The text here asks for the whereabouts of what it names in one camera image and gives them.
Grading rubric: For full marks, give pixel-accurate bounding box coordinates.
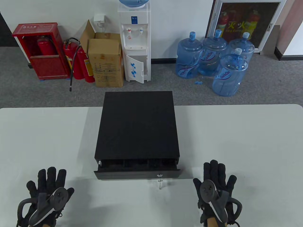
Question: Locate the white framed wall fire cabinet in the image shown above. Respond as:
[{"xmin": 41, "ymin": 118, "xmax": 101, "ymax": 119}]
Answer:
[{"xmin": 205, "ymin": 0, "xmax": 287, "ymax": 54}]

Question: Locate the grey left hand controller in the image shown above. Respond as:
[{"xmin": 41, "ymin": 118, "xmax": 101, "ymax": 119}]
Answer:
[{"xmin": 17, "ymin": 187, "xmax": 68, "ymax": 226}]

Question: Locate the white water dispenser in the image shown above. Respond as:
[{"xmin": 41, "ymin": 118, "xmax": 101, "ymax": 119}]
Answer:
[{"xmin": 118, "ymin": 4, "xmax": 152, "ymax": 84}]

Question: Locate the red fire extinguisher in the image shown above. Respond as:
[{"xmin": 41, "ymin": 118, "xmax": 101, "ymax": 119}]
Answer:
[
  {"xmin": 37, "ymin": 35, "xmax": 57, "ymax": 56},
  {"xmin": 77, "ymin": 46, "xmax": 95, "ymax": 83},
  {"xmin": 63, "ymin": 37, "xmax": 85, "ymax": 92}
]

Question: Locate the blue water jug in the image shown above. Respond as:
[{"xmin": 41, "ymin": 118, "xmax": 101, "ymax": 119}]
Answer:
[
  {"xmin": 176, "ymin": 31, "xmax": 203, "ymax": 79},
  {"xmin": 198, "ymin": 29, "xmax": 228, "ymax": 77},
  {"xmin": 228, "ymin": 32, "xmax": 255, "ymax": 62},
  {"xmin": 212, "ymin": 48, "xmax": 249, "ymax": 97}
]

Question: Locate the red fire extinguisher cabinet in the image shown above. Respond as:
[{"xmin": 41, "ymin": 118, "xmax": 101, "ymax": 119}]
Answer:
[{"xmin": 12, "ymin": 22, "xmax": 71, "ymax": 81}]

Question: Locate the white wall socket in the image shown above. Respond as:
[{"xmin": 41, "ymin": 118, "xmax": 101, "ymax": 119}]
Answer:
[{"xmin": 94, "ymin": 15, "xmax": 106, "ymax": 28}]

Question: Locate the person's right hand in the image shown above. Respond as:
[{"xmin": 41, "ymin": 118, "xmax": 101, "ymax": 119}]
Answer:
[{"xmin": 193, "ymin": 160, "xmax": 243, "ymax": 227}]

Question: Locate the person's left hand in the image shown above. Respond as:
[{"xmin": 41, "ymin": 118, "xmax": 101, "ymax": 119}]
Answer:
[{"xmin": 17, "ymin": 167, "xmax": 75, "ymax": 227}]

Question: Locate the grey hand controller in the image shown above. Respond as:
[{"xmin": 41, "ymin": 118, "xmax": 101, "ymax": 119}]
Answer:
[
  {"xmin": 200, "ymin": 180, "xmax": 242, "ymax": 224},
  {"xmin": 17, "ymin": 187, "xmax": 68, "ymax": 226}
]

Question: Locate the brown cardboard box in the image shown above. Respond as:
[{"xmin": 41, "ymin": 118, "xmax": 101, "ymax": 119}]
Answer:
[{"xmin": 79, "ymin": 19, "xmax": 125, "ymax": 88}]

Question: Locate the grey right hand controller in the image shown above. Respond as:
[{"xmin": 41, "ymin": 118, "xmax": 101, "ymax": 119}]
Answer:
[{"xmin": 200, "ymin": 180, "xmax": 242, "ymax": 224}]

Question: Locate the blue dispenser water bottle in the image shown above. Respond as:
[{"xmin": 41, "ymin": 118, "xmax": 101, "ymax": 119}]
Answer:
[{"xmin": 118, "ymin": 0, "xmax": 150, "ymax": 9}]

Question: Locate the black cash drawer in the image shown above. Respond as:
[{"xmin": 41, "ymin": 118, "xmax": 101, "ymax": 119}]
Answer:
[{"xmin": 94, "ymin": 91, "xmax": 182, "ymax": 180}]

